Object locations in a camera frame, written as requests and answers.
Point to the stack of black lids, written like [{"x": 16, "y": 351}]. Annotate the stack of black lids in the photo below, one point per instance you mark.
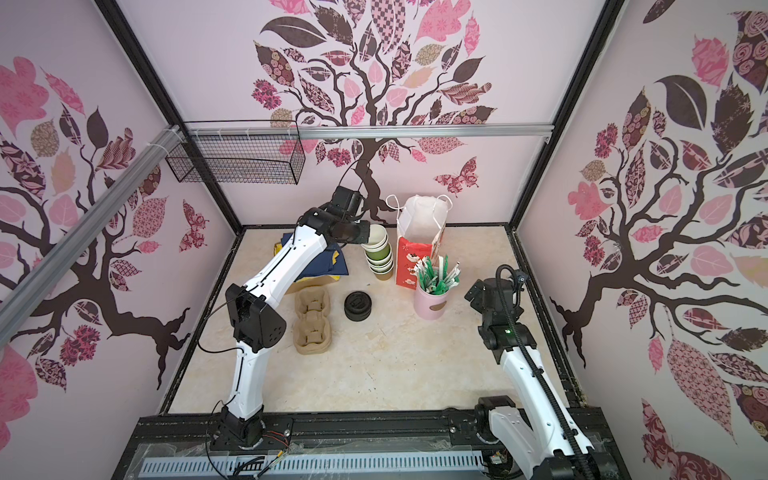
[{"x": 357, "y": 306}]

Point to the stack of paper cups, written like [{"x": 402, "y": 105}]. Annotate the stack of paper cups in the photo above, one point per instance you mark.
[{"x": 379, "y": 253}]

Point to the black wire basket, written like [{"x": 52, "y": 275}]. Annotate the black wire basket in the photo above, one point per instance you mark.
[{"x": 259, "y": 152}]

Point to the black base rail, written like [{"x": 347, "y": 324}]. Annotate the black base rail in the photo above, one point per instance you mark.
[{"x": 450, "y": 429}]

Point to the blue napkin stack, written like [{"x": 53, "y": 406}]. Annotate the blue napkin stack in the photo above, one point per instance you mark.
[{"x": 317, "y": 265}]

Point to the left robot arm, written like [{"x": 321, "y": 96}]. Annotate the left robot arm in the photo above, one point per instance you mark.
[{"x": 252, "y": 307}]

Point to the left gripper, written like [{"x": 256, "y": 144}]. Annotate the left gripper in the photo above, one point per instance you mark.
[{"x": 362, "y": 234}]

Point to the pulp cup carrier tray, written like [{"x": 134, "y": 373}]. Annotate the pulp cup carrier tray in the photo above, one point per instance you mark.
[{"x": 312, "y": 332}]

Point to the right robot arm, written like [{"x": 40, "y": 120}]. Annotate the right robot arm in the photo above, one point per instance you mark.
[{"x": 541, "y": 436}]

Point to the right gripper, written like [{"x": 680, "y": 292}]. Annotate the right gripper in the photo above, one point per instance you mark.
[{"x": 477, "y": 302}]

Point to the red white paper bag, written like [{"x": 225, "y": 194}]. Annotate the red white paper bag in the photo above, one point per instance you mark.
[{"x": 420, "y": 223}]

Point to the aluminium frame bar back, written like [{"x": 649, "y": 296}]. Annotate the aluminium frame bar back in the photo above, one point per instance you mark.
[{"x": 376, "y": 132}]

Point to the white cable duct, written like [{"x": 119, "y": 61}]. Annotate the white cable duct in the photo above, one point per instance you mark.
[{"x": 445, "y": 464}]

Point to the green white straw packets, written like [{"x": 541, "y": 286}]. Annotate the green white straw packets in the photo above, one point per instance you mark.
[{"x": 436, "y": 276}]

